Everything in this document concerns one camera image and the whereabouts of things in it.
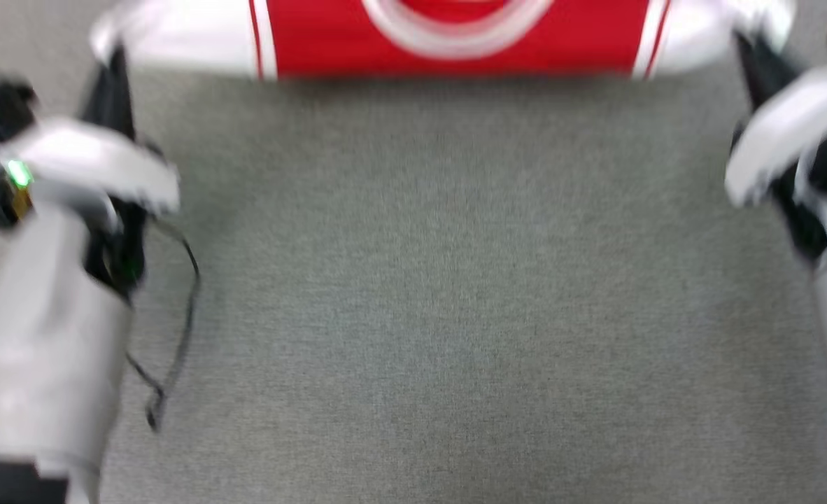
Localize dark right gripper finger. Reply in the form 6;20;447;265
732;31;800;114

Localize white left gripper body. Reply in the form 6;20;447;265
0;115;182;295

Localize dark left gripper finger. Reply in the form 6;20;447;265
80;48;136;142

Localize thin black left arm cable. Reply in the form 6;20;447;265
125;217;202;432

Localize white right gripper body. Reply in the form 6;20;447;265
724;66;827;268

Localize grey fabric sofa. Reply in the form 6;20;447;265
0;0;827;504

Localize red and white shirt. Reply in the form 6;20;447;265
90;0;797;82

